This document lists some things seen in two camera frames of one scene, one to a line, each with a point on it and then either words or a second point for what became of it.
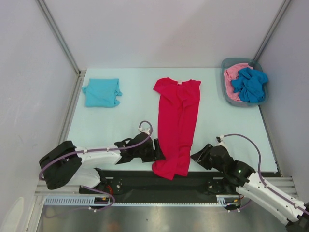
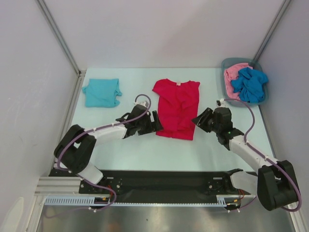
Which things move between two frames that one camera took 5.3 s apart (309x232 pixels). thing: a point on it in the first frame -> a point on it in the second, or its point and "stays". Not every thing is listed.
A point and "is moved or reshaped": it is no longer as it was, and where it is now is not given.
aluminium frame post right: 280,13 stays
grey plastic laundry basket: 255,64 stays
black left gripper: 157,154 -> 152,126
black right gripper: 203,157 -> 209,121
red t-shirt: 178,107 is moved or reshaped
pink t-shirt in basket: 231,73 stays
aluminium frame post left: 59,37 stays
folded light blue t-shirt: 102,93 stays
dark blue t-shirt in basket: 250,85 stays
